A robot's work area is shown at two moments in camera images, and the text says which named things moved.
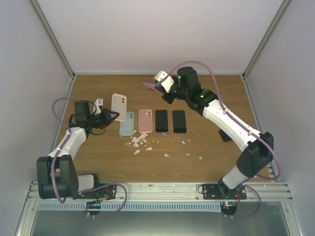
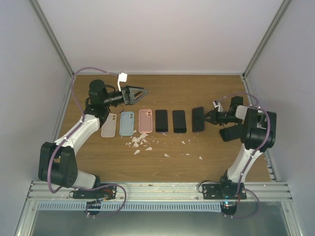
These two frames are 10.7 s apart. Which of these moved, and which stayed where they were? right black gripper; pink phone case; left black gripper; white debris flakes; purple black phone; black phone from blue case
Moved: left black gripper; right black gripper
Stayed: white debris flakes; pink phone case; black phone from blue case; purple black phone
